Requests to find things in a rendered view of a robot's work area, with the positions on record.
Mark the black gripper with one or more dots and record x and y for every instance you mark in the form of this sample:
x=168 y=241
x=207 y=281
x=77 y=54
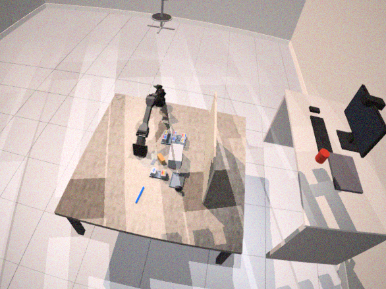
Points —
x=158 y=87

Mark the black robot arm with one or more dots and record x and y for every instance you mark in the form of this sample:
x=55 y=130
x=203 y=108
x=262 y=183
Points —
x=151 y=100

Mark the beige flat panel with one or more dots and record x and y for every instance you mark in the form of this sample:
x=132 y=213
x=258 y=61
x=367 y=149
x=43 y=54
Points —
x=210 y=148

